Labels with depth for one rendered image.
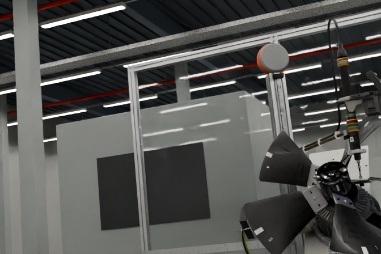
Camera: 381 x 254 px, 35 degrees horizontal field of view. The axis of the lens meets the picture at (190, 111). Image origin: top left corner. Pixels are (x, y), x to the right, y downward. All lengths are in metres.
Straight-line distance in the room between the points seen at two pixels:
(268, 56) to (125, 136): 1.94
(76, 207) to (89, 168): 0.32
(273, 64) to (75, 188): 2.34
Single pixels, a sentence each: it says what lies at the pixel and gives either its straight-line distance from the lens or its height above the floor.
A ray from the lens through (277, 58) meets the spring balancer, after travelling 3.09.
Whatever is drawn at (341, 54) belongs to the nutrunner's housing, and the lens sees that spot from 2.42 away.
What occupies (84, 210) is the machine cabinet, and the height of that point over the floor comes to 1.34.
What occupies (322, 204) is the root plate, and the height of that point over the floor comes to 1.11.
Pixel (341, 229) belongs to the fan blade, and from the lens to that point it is 2.16.
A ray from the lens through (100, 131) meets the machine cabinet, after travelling 4.84.
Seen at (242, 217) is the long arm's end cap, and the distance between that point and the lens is 2.52.
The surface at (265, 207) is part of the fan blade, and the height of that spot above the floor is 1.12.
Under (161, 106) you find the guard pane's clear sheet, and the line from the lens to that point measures 3.44.
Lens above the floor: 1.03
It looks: 12 degrees up
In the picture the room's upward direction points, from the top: 6 degrees counter-clockwise
